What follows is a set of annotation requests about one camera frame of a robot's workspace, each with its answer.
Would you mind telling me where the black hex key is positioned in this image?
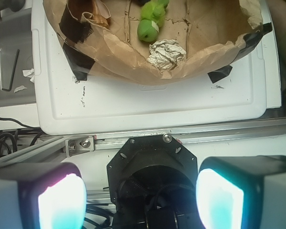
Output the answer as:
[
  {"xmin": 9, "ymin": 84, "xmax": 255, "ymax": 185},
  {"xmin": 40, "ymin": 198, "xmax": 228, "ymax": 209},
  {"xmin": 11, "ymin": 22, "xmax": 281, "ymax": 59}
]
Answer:
[{"xmin": 0, "ymin": 49, "xmax": 20, "ymax": 92}]

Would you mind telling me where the grey side tray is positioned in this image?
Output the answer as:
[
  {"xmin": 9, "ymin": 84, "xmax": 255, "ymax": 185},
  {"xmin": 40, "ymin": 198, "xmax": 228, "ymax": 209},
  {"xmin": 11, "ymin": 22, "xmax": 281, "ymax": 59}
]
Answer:
[{"xmin": 0, "ymin": 9, "xmax": 36, "ymax": 107}]

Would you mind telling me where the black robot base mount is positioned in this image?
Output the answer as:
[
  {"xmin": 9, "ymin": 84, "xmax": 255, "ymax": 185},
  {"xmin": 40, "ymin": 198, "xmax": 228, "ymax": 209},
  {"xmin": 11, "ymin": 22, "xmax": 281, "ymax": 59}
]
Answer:
[{"xmin": 107, "ymin": 135, "xmax": 202, "ymax": 229}]

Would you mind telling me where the black cable bundle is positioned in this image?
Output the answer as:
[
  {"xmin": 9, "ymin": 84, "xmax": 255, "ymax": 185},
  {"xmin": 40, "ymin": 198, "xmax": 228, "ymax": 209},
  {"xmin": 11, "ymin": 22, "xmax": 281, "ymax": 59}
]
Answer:
[{"xmin": 0, "ymin": 111, "xmax": 44, "ymax": 162}]

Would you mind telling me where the green plush toy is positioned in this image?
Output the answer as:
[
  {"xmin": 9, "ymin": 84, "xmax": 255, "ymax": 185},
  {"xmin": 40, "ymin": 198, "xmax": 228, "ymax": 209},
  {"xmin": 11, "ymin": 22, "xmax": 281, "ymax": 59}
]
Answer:
[{"xmin": 137, "ymin": 0, "xmax": 170, "ymax": 42}]

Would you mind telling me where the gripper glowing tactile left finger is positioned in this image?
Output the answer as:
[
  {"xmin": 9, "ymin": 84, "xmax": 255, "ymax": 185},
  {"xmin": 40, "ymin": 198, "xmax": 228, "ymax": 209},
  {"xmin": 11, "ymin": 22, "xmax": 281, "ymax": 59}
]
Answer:
[{"xmin": 0, "ymin": 162, "xmax": 87, "ymax": 229}]

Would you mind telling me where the brown paper bag bin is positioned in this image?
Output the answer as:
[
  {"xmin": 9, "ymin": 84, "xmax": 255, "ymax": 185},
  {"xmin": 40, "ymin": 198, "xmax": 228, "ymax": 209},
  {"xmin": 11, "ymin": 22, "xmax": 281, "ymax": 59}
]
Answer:
[{"xmin": 42, "ymin": 0, "xmax": 272, "ymax": 85}]

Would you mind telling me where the aluminium frame rail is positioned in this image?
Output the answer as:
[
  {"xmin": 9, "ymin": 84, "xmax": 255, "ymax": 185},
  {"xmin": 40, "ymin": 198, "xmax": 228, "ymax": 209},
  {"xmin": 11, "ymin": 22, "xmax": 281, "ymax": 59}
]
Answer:
[{"xmin": 0, "ymin": 117, "xmax": 286, "ymax": 174}]

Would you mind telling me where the white plastic tray lid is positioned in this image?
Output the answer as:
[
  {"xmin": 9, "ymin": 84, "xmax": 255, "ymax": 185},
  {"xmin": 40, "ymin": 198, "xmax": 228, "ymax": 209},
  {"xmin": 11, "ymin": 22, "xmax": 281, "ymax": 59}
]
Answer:
[{"xmin": 31, "ymin": 0, "xmax": 281, "ymax": 135}]

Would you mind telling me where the crumpled white paper ball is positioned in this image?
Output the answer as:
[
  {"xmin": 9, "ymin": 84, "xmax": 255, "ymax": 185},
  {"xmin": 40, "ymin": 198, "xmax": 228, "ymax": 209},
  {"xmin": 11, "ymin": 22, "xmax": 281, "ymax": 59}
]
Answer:
[{"xmin": 147, "ymin": 40, "xmax": 187, "ymax": 71}]

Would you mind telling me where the metal corner bracket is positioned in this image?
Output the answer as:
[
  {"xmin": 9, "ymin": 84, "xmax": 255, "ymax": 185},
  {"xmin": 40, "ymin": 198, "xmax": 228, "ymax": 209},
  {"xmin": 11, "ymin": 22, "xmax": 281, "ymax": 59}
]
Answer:
[{"xmin": 65, "ymin": 135, "xmax": 95, "ymax": 157}]

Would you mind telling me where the brown spiral seashell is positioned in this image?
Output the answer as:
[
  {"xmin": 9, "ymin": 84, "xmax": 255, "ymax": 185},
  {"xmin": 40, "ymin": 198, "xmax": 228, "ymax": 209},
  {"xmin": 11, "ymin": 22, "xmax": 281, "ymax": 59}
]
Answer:
[{"xmin": 68, "ymin": 0, "xmax": 111, "ymax": 29}]

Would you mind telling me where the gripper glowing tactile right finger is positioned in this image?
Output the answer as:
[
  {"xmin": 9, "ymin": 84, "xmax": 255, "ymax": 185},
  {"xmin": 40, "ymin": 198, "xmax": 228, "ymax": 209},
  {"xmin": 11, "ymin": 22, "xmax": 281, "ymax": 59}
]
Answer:
[{"xmin": 196, "ymin": 156, "xmax": 286, "ymax": 229}]

